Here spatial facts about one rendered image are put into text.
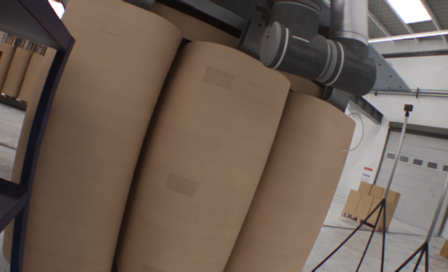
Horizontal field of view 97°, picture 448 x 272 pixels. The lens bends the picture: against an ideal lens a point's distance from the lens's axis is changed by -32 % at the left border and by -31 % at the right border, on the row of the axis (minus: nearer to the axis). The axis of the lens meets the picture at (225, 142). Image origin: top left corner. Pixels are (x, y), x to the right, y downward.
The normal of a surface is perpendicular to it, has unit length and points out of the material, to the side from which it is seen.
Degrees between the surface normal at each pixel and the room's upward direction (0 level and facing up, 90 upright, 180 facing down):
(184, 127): 90
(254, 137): 90
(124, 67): 90
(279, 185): 90
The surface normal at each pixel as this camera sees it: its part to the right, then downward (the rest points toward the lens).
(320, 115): 0.03, 0.00
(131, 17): 0.43, 0.15
